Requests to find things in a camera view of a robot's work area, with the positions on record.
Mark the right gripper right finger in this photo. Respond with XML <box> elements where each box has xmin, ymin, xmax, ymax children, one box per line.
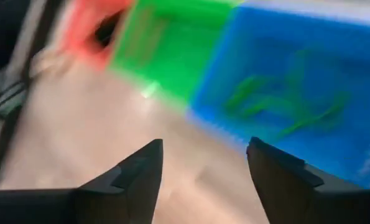
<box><xmin>246</xmin><ymin>136</ymin><xmax>370</xmax><ymax>224</ymax></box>

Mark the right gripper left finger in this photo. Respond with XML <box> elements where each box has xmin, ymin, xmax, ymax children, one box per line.
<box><xmin>0</xmin><ymin>138</ymin><xmax>164</xmax><ymax>224</ymax></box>

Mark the green rubber band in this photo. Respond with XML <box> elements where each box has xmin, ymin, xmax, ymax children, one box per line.
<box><xmin>276</xmin><ymin>91</ymin><xmax>351</xmax><ymax>138</ymax></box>
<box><xmin>224</xmin><ymin>75</ymin><xmax>268</xmax><ymax>113</ymax></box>

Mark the orange plastic basket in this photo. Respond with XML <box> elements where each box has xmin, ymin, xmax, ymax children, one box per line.
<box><xmin>62</xmin><ymin>0</ymin><xmax>134</xmax><ymax>71</ymax></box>

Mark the green plastic basket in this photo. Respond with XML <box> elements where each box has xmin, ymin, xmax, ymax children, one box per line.
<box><xmin>108</xmin><ymin>0</ymin><xmax>246</xmax><ymax>105</ymax></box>

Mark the blue plastic basket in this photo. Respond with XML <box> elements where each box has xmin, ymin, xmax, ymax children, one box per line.
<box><xmin>186</xmin><ymin>5</ymin><xmax>370</xmax><ymax>189</ymax></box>

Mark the black table frame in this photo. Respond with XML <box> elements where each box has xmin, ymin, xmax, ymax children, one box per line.
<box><xmin>0</xmin><ymin>0</ymin><xmax>66</xmax><ymax>191</ymax></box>

